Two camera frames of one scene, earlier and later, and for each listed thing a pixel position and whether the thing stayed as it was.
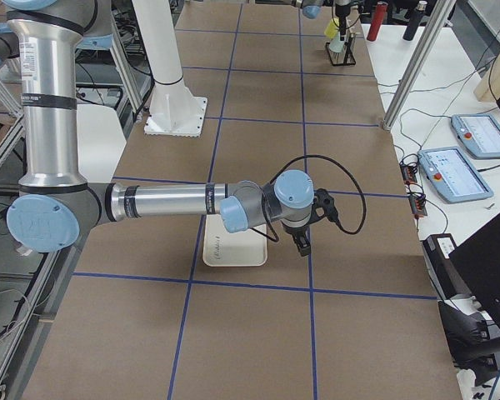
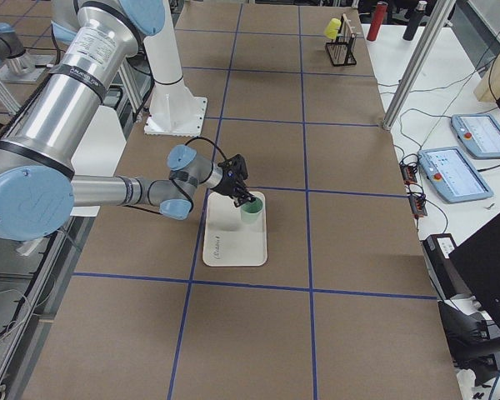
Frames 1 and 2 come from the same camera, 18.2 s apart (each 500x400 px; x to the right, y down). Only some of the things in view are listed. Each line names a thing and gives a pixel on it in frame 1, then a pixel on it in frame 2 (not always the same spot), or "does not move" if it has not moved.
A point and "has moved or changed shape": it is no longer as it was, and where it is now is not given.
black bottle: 414,20 does not move
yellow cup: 332,28 does not move
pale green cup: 337,44 has moved or changed shape
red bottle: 379,15 does not move
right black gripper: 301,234 → 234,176
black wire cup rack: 346,57 does not move
